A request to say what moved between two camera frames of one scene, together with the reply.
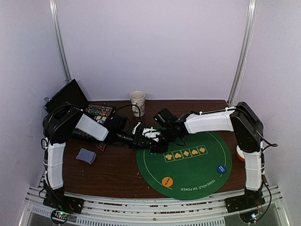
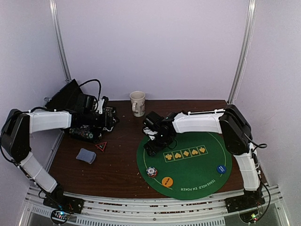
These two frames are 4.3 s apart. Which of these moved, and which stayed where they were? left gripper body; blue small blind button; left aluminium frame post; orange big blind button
Moved: left gripper body
Stayed: blue small blind button; orange big blind button; left aluminium frame post
